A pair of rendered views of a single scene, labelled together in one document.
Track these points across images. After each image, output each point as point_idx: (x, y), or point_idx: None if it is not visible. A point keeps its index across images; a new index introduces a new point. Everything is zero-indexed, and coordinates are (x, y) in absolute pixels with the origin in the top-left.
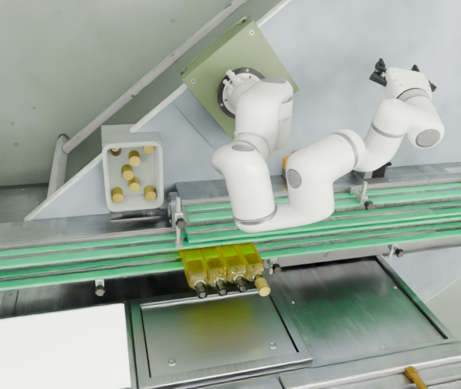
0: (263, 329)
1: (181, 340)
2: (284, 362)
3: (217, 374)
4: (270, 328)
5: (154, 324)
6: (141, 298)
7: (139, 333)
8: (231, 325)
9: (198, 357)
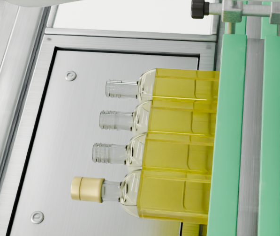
0: (75, 218)
1: (104, 95)
2: None
3: (20, 121)
4: (73, 231)
5: (151, 67)
6: (214, 57)
7: (136, 45)
8: (107, 171)
9: (64, 108)
